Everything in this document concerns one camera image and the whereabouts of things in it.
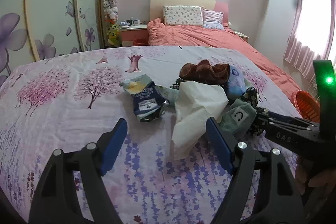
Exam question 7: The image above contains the grey green sock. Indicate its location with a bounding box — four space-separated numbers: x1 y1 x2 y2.
219 99 257 139

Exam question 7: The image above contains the blue cracker chip bag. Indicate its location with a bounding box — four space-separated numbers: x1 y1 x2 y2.
120 74 166 123

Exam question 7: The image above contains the white tissue paper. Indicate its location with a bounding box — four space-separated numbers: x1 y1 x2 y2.
171 81 228 160

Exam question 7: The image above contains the red plastic laundry basket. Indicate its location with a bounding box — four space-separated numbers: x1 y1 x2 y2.
291 90 321 123

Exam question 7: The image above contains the black floral cloth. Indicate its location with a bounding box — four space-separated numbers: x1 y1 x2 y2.
240 87 269 136

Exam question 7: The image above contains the blue tissue pack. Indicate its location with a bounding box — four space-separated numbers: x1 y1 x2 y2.
226 65 247 100

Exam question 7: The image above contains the floral pink purple tablecloth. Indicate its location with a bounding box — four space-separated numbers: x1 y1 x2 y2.
1 46 298 223

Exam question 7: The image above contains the brown red scrunchie cloth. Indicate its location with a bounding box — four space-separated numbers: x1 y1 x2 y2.
179 60 230 85

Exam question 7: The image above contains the pink window curtain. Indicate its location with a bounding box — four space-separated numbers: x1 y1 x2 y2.
284 0 335 81

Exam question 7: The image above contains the small orange bin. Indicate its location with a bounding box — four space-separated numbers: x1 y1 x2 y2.
133 39 147 47

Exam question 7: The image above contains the pink bedside table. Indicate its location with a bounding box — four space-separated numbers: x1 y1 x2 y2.
121 24 149 47

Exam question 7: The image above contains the far bedside table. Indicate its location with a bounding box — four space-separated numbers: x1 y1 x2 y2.
234 31 249 42

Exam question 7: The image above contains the coral pink duvet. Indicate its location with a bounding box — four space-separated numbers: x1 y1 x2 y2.
147 18 301 98

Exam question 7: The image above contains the white mug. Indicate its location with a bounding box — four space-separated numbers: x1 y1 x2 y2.
133 19 140 26

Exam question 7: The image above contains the striped pink pillow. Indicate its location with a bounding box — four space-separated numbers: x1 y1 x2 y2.
202 7 225 30

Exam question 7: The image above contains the hanging plush toy column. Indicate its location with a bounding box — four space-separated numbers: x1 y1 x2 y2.
103 0 122 48

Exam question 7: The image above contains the floral white pillow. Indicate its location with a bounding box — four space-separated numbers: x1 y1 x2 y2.
162 5 203 26

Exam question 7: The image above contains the beige pink headboard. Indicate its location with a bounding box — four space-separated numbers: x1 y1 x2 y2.
149 0 229 25

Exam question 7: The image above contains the white flower-print wardrobe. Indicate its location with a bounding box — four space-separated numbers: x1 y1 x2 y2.
1 0 102 80

